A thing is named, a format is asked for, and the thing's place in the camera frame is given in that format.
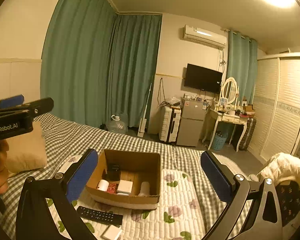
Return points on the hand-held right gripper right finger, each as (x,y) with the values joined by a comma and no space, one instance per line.
(215,175)

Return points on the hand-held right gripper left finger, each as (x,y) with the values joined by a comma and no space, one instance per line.
(82,172)

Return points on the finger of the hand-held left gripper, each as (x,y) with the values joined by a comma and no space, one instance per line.
(11,100)
(35,106)

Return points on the small white round item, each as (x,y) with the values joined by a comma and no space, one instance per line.
(103,185)

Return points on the black-rimmed power bank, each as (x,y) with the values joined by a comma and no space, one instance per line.
(113,171)

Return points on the red floral box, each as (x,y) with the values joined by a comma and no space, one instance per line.
(112,188)

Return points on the white charger block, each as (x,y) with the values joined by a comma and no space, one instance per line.
(125,186)
(112,232)

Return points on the black remote control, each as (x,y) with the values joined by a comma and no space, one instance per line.
(100,216)

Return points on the cardboard box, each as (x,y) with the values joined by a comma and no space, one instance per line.
(130,202)

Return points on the white cylindrical bottle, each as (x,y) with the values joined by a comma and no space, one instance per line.
(144,188)

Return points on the tan pillow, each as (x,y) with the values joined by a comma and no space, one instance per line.
(25,150)

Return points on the blue basket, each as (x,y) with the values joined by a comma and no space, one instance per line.
(218,142)

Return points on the floral quilted mat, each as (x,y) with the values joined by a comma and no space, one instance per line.
(175,205)

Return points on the dark suitcase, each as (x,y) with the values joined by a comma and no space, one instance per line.
(248,135)

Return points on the white dressing table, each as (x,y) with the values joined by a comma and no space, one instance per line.
(227,118)

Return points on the grey fridge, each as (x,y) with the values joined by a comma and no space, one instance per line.
(191,122)

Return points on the clear water jug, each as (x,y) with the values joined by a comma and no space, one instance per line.
(117,126)

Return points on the green curtain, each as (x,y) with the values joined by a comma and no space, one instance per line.
(77,55)
(241,60)
(135,70)

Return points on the white padded jacket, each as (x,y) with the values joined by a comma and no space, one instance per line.
(282,166)

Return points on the white suitcase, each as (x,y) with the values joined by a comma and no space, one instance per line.
(168,125)

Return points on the small brown box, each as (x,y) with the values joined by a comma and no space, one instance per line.
(248,110)

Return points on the white mop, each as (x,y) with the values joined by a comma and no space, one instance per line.
(143,127)

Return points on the dark floral cloth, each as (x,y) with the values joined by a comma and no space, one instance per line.
(292,205)

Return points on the clear plastic bag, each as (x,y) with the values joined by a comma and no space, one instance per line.
(173,101)

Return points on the oval white-framed mirror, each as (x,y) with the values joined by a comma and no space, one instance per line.
(230,91)

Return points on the white louvred wardrobe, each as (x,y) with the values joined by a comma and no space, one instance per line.
(282,105)

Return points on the white air conditioner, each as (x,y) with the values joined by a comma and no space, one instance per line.
(203,36)

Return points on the black wall television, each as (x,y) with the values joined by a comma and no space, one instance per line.
(202,78)

